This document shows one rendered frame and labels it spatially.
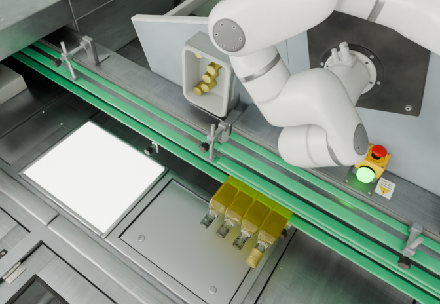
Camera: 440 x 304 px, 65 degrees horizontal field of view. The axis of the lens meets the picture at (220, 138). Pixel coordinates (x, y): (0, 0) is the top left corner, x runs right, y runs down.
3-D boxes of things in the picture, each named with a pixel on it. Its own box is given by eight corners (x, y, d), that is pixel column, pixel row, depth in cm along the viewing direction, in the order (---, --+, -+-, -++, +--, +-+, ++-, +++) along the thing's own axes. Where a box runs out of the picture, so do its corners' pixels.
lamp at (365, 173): (356, 171, 99) (352, 179, 98) (362, 162, 96) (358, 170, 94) (371, 179, 98) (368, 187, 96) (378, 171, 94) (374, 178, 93)
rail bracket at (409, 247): (406, 223, 93) (392, 263, 86) (420, 209, 88) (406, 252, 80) (421, 230, 92) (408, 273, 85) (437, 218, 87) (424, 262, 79)
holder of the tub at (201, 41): (198, 94, 130) (185, 106, 126) (200, 31, 109) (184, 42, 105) (237, 114, 125) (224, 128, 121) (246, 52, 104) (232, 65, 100)
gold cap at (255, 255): (265, 254, 98) (257, 266, 96) (260, 257, 101) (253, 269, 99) (255, 246, 99) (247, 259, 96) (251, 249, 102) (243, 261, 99)
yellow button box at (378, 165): (359, 155, 105) (350, 171, 101) (368, 139, 99) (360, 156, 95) (382, 166, 102) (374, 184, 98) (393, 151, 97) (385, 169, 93)
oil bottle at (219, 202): (239, 167, 122) (205, 212, 110) (241, 158, 117) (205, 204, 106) (254, 175, 120) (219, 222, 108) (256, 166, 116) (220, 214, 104)
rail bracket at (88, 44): (102, 54, 144) (58, 84, 132) (93, 18, 131) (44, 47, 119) (110, 59, 143) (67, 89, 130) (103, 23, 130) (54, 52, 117)
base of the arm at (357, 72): (316, 41, 85) (289, 76, 77) (369, 34, 77) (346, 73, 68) (331, 94, 93) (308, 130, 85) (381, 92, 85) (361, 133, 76)
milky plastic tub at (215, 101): (197, 84, 126) (183, 97, 121) (198, 30, 109) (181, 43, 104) (238, 105, 121) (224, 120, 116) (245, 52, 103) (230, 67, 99)
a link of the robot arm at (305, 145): (296, 97, 80) (263, 143, 71) (349, 86, 70) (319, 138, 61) (314, 130, 83) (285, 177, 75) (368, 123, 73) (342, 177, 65)
